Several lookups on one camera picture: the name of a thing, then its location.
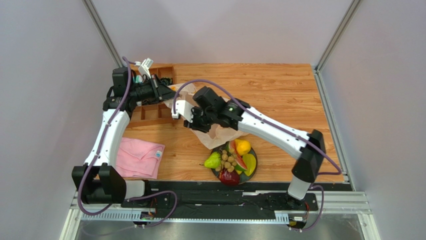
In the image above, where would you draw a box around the fake watermelon slice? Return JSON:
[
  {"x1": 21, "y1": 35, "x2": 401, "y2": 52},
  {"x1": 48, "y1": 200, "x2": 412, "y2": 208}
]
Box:
[{"x1": 225, "y1": 140, "x2": 248, "y2": 172}]

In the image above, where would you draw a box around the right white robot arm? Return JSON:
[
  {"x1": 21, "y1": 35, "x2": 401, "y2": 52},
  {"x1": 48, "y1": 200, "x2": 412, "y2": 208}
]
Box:
[{"x1": 172, "y1": 86, "x2": 326, "y2": 200}]

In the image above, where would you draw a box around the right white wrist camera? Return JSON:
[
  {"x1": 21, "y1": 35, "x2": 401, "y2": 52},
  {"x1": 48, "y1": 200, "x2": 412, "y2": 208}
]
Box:
[{"x1": 171, "y1": 100, "x2": 194, "y2": 123}]

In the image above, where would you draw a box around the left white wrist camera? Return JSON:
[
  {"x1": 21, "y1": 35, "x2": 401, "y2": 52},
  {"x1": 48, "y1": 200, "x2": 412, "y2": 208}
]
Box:
[{"x1": 134, "y1": 58, "x2": 154, "y2": 82}]

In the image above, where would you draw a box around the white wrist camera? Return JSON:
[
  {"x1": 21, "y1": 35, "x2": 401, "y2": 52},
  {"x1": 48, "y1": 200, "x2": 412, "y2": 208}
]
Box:
[
  {"x1": 134, "y1": 58, "x2": 154, "y2": 82},
  {"x1": 171, "y1": 100, "x2": 194, "y2": 123}
]

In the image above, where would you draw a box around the green fake pear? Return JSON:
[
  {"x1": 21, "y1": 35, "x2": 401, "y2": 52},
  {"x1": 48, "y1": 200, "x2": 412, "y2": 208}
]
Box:
[{"x1": 203, "y1": 151, "x2": 222, "y2": 169}]

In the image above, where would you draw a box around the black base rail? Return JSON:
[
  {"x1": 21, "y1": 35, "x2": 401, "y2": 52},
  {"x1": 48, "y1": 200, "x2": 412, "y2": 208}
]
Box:
[{"x1": 116, "y1": 179, "x2": 319, "y2": 225}]

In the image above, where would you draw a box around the banana print plastic bag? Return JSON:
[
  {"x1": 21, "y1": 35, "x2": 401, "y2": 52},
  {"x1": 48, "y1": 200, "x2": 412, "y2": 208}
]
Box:
[{"x1": 177, "y1": 83, "x2": 248, "y2": 150}]

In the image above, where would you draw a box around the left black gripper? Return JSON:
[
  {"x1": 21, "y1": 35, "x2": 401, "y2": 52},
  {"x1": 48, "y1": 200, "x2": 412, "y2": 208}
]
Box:
[{"x1": 129, "y1": 74, "x2": 180, "y2": 105}]

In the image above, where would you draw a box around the dark grey round plate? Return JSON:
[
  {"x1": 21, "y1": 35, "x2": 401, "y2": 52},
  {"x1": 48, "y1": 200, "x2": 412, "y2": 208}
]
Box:
[{"x1": 211, "y1": 141, "x2": 258, "y2": 185}]

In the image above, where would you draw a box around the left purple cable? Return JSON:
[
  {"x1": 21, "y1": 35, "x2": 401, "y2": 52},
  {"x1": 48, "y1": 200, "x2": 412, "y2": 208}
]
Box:
[{"x1": 77, "y1": 55, "x2": 179, "y2": 229}]

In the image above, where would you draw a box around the yellow fake pear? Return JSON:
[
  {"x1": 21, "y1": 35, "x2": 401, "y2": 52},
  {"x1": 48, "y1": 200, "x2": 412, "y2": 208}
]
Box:
[{"x1": 234, "y1": 138, "x2": 252, "y2": 156}]

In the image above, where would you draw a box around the red fake apple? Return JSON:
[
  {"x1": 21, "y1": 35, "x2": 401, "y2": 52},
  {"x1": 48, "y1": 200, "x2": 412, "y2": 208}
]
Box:
[{"x1": 218, "y1": 168, "x2": 240, "y2": 186}]

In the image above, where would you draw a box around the fake longan bunch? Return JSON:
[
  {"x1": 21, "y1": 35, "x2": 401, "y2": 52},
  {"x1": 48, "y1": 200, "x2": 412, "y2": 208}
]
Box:
[{"x1": 214, "y1": 150, "x2": 238, "y2": 173}]

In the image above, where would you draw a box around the dark green rolled sock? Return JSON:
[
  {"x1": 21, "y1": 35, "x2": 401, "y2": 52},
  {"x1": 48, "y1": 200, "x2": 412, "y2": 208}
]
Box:
[{"x1": 160, "y1": 77, "x2": 173, "y2": 86}]

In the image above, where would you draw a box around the teal rolled sock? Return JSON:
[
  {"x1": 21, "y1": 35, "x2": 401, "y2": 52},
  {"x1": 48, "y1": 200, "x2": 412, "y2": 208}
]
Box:
[{"x1": 133, "y1": 75, "x2": 143, "y2": 84}]

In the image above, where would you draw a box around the wooden compartment tray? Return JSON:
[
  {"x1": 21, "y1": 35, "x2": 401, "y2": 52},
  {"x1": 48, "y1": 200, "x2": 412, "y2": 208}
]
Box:
[{"x1": 127, "y1": 64, "x2": 177, "y2": 128}]

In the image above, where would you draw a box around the pink folded cloth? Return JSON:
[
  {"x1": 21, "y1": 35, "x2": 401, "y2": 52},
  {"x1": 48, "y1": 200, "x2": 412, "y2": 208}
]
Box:
[{"x1": 115, "y1": 137, "x2": 165, "y2": 180}]

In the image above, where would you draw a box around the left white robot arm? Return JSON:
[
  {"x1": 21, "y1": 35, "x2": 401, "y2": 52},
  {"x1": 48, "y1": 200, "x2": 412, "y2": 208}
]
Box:
[{"x1": 71, "y1": 67, "x2": 176, "y2": 204}]

